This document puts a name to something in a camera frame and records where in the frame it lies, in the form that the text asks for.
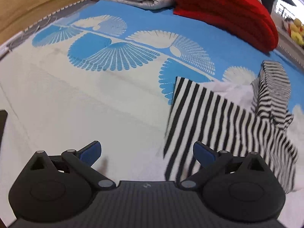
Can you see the yellow plush toy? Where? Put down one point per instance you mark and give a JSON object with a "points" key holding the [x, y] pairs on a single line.
{"points": [[295, 26], [298, 38]]}

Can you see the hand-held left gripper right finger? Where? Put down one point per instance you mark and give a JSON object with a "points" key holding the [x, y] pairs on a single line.
{"points": [[203, 152]]}

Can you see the blue white printed bed sheet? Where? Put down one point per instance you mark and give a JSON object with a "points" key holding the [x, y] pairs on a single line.
{"points": [[95, 99]]}

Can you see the black white striped hoodie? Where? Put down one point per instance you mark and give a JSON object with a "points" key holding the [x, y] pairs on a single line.
{"points": [[213, 121]]}

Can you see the red folded blanket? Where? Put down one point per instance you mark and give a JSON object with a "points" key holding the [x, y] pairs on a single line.
{"points": [[228, 11]]}

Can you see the black smartphone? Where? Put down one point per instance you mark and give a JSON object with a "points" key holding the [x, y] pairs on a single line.
{"points": [[2, 125]]}

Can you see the wooden headboard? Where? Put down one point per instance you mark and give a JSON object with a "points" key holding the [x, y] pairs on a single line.
{"points": [[28, 4]]}

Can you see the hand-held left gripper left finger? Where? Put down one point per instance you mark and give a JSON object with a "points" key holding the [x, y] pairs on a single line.
{"points": [[91, 151]]}

